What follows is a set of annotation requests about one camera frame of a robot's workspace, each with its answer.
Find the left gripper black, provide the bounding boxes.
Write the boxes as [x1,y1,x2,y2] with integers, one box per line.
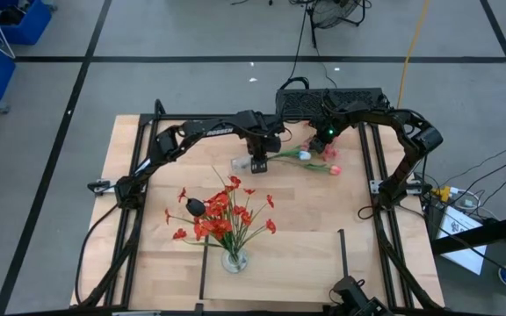
[246,131,283,175]

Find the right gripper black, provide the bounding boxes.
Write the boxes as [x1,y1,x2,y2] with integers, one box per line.
[308,120,341,155]

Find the pink and white flowers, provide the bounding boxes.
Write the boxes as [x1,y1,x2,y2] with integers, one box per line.
[268,147,314,162]

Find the embossed glass vase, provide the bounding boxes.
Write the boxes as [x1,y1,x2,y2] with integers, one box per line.
[230,155,254,172]

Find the pink artificial tulip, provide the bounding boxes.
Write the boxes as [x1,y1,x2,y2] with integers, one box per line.
[274,158,343,176]

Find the black-headed artificial stem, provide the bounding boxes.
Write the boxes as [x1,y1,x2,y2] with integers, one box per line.
[185,197,207,218]

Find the diamond-cut glass vase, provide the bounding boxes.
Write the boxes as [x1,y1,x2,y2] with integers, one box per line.
[220,248,249,275]

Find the yellow plug adapter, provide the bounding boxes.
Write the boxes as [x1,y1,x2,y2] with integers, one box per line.
[430,186,452,203]

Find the black floor fan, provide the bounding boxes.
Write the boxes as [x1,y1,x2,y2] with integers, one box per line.
[307,0,367,49]

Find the white box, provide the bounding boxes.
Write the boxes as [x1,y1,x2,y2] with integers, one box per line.
[435,205,488,276]

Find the black beam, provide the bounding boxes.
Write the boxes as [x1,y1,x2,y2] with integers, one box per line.
[430,212,506,255]

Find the yellow cable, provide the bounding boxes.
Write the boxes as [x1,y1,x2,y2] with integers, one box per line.
[396,0,432,109]

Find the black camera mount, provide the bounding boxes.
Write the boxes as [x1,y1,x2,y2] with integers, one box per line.
[329,275,394,316]

